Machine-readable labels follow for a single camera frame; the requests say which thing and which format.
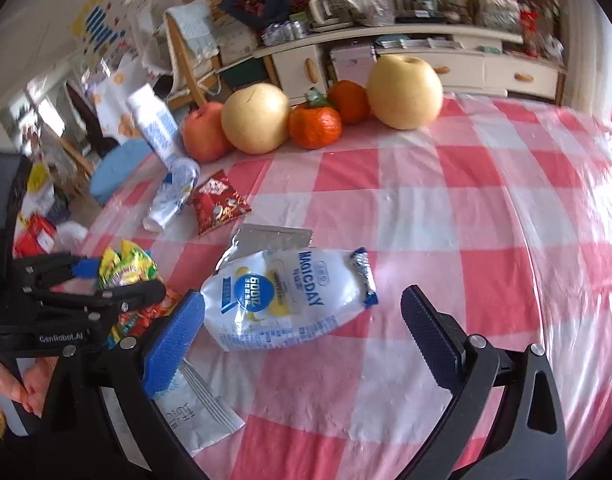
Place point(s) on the crushed white blue tube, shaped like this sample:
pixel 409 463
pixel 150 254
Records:
pixel 172 194

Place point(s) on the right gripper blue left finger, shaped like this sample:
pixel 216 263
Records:
pixel 76 435

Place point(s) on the red white checkered tablecloth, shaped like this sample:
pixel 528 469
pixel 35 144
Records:
pixel 500 210

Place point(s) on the red apple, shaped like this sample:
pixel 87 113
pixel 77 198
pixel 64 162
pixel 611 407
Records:
pixel 203 136

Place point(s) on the yellow pear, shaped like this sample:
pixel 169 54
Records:
pixel 254 119
pixel 404 92

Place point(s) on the yellow pear left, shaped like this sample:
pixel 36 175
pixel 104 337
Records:
pixel 254 119

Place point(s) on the person's left hand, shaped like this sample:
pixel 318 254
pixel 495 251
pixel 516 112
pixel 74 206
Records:
pixel 29 393

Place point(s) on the orange tangerine with leaf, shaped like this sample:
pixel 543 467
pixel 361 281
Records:
pixel 315 123

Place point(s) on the white magicday milk pouch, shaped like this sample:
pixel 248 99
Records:
pixel 278 298

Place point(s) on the blue cushioned stool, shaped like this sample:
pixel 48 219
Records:
pixel 116 167

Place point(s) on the pink storage box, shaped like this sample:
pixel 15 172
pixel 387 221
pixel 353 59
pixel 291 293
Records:
pixel 353 62

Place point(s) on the yellow pear right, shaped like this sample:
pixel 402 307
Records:
pixel 404 92

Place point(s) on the silver foil pouch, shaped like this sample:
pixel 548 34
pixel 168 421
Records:
pixel 251 238

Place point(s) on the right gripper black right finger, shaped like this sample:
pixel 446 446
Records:
pixel 527 437

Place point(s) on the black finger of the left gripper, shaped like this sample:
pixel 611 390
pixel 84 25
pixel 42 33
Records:
pixel 64 309

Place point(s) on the white plastic milk bottle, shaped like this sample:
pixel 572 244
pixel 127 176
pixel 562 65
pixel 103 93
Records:
pixel 156 124

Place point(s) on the yellow green snack bag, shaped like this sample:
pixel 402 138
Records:
pixel 130 266

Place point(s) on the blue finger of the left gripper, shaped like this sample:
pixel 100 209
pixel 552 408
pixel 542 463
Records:
pixel 54 269

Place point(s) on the red patterned snack packet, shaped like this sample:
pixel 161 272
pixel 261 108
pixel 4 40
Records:
pixel 216 203

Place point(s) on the wooden chair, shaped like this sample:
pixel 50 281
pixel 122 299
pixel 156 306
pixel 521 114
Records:
pixel 194 53

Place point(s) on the orange tangerine behind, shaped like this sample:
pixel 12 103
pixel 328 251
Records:
pixel 350 100

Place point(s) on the white cushioned stool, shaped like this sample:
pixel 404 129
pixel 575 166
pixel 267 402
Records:
pixel 69 236

